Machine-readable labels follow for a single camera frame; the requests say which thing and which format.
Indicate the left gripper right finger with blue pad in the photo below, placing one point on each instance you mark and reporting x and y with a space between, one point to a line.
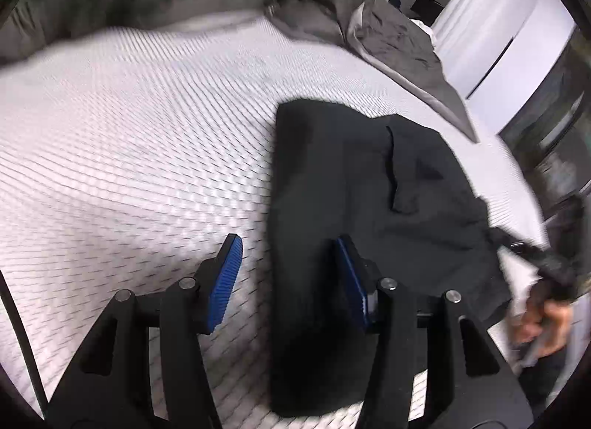
435 365

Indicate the right hand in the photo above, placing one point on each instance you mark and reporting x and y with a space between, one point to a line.
545 322

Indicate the black pants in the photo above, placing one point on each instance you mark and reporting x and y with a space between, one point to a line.
397 189

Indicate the dark glass wardrobe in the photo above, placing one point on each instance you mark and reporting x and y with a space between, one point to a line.
550 135

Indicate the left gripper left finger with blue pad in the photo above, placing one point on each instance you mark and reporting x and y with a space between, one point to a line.
107 383

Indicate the white curtain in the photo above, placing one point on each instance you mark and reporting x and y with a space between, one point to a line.
472 34

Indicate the white honeycomb mattress cover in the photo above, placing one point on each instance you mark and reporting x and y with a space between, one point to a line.
128 156

